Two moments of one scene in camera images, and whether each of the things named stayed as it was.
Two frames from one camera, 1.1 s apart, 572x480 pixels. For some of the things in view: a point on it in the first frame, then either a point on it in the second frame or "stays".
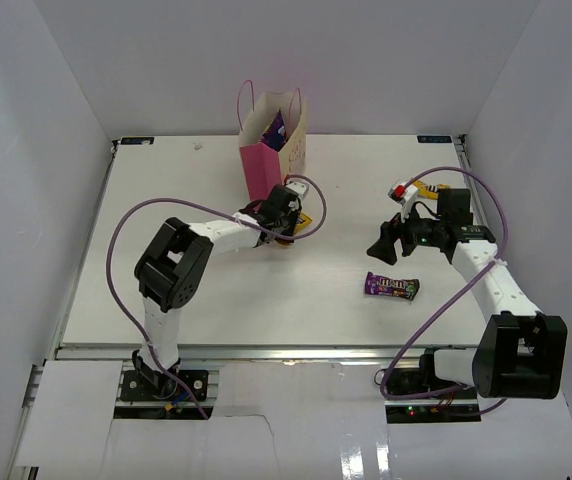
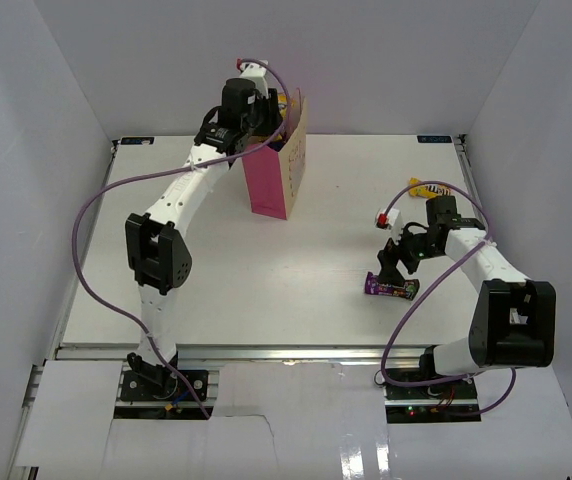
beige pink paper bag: x=272 y=138 stays
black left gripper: x=293 y=216 → x=270 y=107
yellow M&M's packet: x=304 y=221 → x=282 y=105
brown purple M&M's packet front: x=380 y=285 stays
